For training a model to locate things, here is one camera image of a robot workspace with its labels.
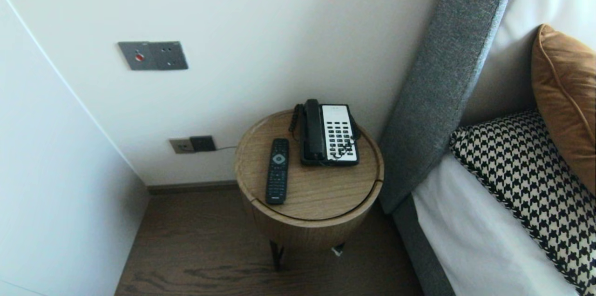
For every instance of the black tv remote control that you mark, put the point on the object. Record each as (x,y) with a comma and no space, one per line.
(277,175)

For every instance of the round wooden side table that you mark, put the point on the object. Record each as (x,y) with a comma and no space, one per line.
(307,235)

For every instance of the black telephone handset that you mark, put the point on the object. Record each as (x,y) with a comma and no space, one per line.
(314,133)

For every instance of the black and white telephone base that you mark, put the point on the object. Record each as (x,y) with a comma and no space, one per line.
(340,133)

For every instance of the round wooden bedside table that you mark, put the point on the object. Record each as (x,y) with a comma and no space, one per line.
(316,189)

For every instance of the brown wooden baseboard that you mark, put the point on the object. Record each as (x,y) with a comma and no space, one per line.
(186,187)

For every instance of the white table foot pad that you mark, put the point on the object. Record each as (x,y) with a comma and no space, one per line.
(337,252)

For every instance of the black metal table legs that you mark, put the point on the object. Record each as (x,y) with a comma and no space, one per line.
(277,256)

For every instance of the grey fabric headboard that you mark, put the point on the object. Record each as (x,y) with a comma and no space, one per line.
(433,100)

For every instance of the beige pillow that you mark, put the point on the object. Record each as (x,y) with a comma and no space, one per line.
(503,86)

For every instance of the black white houndstooth pillow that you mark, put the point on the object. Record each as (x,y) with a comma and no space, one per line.
(521,170)

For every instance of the brown velvet cushion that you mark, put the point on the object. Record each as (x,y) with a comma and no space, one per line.
(563,91)

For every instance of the black wall plug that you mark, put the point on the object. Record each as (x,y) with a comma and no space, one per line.
(203,143)

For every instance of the beige wall socket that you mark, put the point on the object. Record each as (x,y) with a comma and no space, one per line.
(180,146)

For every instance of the grey wall switch panel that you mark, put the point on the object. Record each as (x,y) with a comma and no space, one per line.
(153,56)

